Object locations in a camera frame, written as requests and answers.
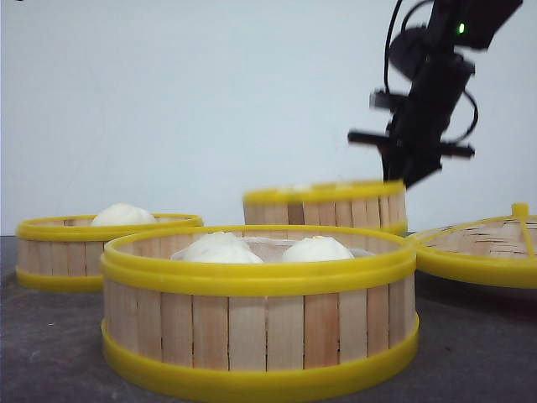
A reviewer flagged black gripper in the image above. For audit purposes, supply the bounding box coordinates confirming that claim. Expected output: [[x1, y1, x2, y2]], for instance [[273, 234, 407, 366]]
[[347, 54, 475, 188]]

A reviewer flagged bamboo steamer basket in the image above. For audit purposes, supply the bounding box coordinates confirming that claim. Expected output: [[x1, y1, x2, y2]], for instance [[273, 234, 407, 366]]
[[101, 225, 420, 402], [242, 180, 408, 235], [16, 212, 203, 292]]

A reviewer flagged bamboo steamer lid yellow rim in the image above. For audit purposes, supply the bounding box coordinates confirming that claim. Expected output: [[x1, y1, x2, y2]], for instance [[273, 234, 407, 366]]
[[410, 202, 536, 290]]

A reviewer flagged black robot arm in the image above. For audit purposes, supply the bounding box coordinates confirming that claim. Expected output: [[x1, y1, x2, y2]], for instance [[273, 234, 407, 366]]
[[347, 0, 522, 187]]

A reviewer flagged right white bun front basket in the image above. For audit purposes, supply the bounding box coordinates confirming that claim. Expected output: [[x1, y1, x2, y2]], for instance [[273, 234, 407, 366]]
[[282, 236, 353, 263]]

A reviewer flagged white bun basket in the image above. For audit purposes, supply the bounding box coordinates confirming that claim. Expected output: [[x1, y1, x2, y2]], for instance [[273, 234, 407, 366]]
[[282, 236, 353, 263], [91, 202, 157, 227], [170, 232, 263, 264]]

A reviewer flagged left white bun front basket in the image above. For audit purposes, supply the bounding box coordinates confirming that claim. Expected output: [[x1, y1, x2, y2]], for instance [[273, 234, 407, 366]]
[[170, 232, 263, 264]]

